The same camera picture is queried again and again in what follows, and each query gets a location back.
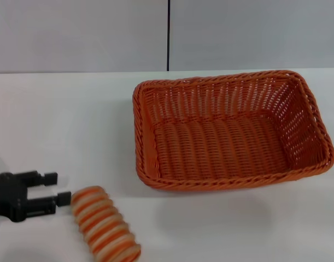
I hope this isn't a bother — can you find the orange woven plastic basket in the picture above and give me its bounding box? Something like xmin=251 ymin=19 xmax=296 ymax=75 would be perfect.
xmin=132 ymin=69 xmax=334 ymax=191

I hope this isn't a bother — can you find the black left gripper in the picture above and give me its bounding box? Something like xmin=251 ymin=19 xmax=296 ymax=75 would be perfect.
xmin=0 ymin=170 xmax=72 ymax=224

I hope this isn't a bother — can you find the thin black vertical strip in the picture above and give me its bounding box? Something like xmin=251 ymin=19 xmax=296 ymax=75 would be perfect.
xmin=166 ymin=0 xmax=172 ymax=73

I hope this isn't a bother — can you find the orange cream striped bread roll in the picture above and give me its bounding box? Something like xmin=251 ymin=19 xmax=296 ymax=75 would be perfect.
xmin=69 ymin=185 xmax=142 ymax=262

